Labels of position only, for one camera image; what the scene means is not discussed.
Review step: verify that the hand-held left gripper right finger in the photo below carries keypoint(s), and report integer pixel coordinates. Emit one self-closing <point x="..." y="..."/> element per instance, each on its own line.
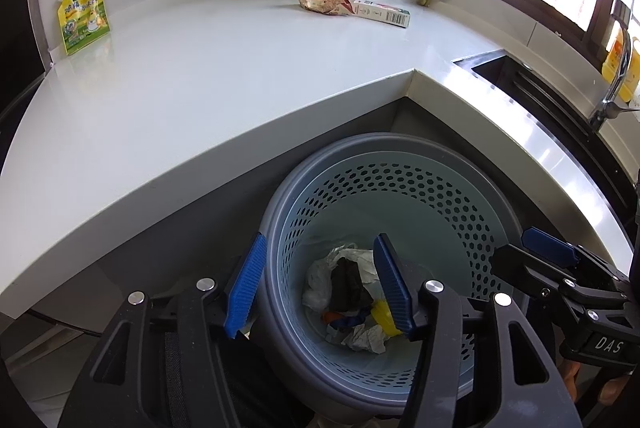
<point x="392" y="288"/>

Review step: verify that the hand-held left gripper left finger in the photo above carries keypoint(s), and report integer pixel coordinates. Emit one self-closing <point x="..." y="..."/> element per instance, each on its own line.
<point x="247" y="288"/>

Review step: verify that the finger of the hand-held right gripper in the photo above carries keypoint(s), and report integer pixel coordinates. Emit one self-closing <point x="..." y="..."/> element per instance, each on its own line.
<point x="547" y="244"/>

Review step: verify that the yellow wrapper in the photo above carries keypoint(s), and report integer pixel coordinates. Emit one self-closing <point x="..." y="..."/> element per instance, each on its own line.
<point x="382" y="315"/>

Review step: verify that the dark grey cloth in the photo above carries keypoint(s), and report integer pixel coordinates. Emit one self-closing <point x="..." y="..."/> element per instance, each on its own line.
<point x="347" y="283"/>

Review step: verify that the white plastic bag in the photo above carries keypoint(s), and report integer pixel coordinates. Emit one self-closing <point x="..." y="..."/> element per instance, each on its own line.
<point x="357" y="258"/>

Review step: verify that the grid paper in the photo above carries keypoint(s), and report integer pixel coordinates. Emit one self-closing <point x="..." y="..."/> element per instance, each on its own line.
<point x="365" y="338"/>

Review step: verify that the blue white packaging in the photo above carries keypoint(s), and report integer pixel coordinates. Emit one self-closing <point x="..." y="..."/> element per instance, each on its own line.
<point x="345" y="320"/>

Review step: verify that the grey perforated bin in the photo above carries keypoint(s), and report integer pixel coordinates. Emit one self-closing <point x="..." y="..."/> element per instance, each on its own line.
<point x="440" y="208"/>

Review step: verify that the person's right hand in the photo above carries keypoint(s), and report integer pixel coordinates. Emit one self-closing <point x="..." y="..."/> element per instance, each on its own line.
<point x="570" y="378"/>

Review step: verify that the black kitchen sink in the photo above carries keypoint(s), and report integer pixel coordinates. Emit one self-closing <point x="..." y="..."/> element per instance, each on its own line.
<point x="525" y="88"/>

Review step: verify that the yellow oil bottle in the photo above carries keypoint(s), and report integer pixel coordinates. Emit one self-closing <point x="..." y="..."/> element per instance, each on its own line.
<point x="632" y="73"/>
<point x="611" y="58"/>

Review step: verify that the chrome faucet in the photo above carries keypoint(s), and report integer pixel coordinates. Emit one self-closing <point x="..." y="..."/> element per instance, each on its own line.
<point x="617" y="58"/>

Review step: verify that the white green carton box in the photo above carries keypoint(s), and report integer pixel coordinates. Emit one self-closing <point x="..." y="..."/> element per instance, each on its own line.
<point x="382" y="12"/>

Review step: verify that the red printed snack packet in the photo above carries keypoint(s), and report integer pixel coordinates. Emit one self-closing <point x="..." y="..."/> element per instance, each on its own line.
<point x="325" y="2"/>

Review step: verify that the yellow seasoning pouch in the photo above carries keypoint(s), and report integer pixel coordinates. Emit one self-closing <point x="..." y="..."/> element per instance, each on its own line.
<point x="82" y="18"/>

